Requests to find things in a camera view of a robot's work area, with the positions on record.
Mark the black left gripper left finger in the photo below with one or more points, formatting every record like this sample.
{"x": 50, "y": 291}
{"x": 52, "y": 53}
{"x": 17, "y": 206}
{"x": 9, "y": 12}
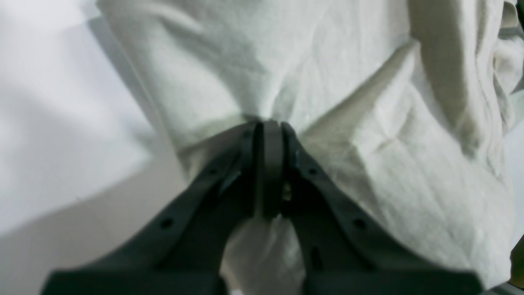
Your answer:
{"x": 179, "y": 251}

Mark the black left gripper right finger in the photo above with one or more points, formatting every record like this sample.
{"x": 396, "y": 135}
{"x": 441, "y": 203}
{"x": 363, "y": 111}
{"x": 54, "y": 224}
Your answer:
{"x": 345, "y": 251}

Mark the beige t-shirt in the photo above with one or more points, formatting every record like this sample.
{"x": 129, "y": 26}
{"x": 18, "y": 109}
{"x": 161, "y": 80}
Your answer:
{"x": 404, "y": 103}

